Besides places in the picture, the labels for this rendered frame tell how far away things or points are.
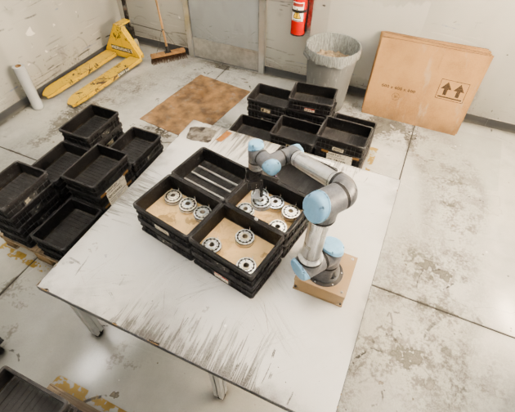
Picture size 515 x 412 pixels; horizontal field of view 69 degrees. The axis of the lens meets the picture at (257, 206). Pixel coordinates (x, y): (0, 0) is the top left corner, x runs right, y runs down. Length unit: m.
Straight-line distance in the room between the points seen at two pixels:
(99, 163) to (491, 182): 3.45
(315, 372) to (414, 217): 1.98
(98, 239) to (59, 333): 0.85
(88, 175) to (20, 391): 1.50
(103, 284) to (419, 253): 2.31
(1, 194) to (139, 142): 1.09
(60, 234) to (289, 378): 1.96
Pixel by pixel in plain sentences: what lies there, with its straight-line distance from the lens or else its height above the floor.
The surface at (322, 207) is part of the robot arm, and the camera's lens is 1.38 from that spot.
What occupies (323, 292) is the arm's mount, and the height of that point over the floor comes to 0.77.
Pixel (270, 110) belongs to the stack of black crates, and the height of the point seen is 0.41.
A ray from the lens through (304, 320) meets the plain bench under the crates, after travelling 1.94.
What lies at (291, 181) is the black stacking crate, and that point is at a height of 0.83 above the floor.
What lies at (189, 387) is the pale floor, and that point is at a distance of 2.58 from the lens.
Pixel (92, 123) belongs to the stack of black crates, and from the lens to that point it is 3.59.
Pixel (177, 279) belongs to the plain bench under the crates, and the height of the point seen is 0.70.
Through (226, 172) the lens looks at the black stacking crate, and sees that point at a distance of 2.37.
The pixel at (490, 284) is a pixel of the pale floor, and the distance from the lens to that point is 3.33.
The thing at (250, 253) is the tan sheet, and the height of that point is 0.83.
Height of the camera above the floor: 2.45
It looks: 49 degrees down
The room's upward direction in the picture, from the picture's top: 1 degrees clockwise
